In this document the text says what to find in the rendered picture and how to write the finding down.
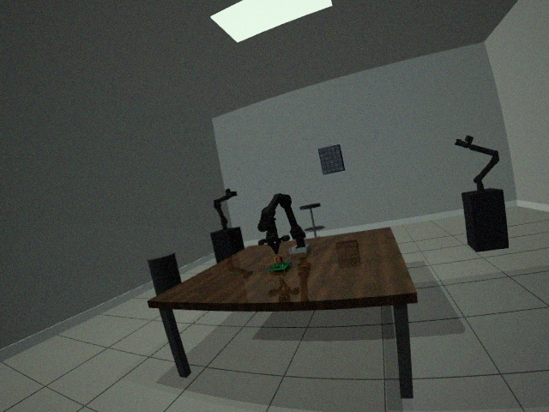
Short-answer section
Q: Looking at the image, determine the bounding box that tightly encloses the green circuit board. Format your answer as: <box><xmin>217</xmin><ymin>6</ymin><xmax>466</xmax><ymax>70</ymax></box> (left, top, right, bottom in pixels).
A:
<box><xmin>268</xmin><ymin>256</ymin><xmax>292</xmax><ymax>274</ymax></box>

